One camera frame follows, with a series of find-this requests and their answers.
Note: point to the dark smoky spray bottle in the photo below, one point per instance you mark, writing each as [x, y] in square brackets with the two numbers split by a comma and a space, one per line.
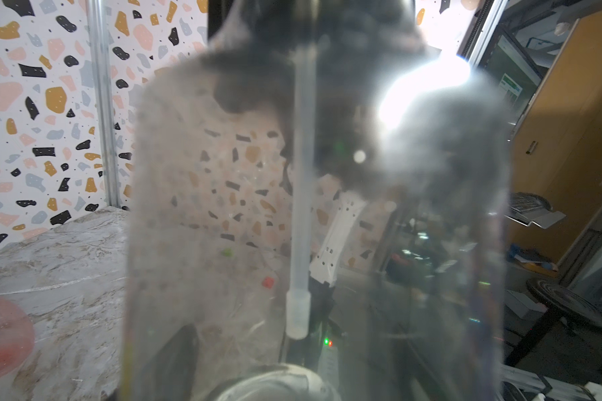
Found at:
[318, 212]

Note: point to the pink transparent spray bottle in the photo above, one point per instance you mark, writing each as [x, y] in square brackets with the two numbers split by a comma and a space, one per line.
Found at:
[17, 336]

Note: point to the small red block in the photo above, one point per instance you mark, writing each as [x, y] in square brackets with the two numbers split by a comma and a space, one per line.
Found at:
[268, 282]

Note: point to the aluminium frame post right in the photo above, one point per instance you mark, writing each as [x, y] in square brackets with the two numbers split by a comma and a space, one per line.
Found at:
[100, 47]

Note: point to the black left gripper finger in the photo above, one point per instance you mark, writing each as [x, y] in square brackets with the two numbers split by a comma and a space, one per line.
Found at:
[170, 373]

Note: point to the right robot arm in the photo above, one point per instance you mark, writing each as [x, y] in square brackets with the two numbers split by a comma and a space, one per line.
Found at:
[317, 351]

